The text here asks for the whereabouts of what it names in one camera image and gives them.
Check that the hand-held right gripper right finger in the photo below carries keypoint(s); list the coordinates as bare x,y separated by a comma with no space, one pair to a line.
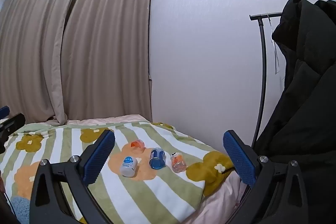
241,159

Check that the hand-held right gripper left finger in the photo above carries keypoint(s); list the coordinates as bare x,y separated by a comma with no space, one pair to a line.
97,161

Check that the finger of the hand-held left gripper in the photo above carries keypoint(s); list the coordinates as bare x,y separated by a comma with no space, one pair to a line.
3,110
14,123

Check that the orange plastic cup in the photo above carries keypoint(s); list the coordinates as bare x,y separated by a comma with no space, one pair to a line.
137,145

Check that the blue plastic cup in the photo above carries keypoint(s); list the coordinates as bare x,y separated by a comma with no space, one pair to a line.
157,159

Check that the white bottle blue label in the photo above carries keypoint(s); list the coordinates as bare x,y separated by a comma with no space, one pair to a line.
128,166

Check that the pink bed sheet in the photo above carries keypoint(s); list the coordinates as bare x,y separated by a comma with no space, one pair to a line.
220,200

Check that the beige curtain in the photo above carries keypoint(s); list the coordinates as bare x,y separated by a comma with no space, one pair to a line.
34,56
110,50

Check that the striped floral blanket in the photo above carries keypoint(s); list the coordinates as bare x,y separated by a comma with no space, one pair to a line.
162,187

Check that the black padded jacket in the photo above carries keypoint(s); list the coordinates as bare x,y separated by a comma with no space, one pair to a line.
307,108

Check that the blue fuzzy cloth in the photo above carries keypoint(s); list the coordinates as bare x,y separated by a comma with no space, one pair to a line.
20,209

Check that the black clothes rack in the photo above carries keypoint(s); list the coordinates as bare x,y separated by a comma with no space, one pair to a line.
262,69

